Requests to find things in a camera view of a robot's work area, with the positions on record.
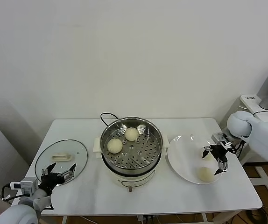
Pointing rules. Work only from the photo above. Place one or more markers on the grey cylinder speaker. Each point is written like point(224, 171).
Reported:
point(265, 103)

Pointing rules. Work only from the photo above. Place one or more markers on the white round plate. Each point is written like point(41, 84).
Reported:
point(185, 161)

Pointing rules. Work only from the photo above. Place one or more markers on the white steamed baozi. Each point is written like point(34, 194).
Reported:
point(131, 134)
point(209, 158)
point(114, 145)
point(205, 173)

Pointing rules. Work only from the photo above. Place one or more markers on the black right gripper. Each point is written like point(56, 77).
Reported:
point(218, 151)

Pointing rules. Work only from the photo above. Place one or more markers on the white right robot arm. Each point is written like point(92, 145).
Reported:
point(264, 135)

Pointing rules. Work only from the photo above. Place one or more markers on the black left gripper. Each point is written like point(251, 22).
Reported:
point(50, 182)

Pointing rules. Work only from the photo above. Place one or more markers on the white table leg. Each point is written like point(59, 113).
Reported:
point(64, 220)
point(205, 219)

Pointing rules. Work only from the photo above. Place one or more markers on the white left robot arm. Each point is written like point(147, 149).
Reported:
point(17, 214)

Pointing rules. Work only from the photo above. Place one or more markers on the white side desk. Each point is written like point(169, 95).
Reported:
point(250, 103)

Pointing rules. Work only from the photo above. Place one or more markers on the white power strip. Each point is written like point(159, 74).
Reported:
point(140, 219)

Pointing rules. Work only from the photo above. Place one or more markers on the stainless steel steamer basket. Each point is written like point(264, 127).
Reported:
point(148, 130)

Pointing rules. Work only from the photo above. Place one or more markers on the white electric cooker base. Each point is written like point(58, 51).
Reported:
point(136, 180)

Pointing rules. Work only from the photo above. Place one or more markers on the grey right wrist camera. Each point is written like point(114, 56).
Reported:
point(219, 137)

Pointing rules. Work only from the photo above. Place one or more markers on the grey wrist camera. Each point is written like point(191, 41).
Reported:
point(28, 185)
point(219, 137)

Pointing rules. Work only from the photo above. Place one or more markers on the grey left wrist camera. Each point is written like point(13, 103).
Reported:
point(28, 185)

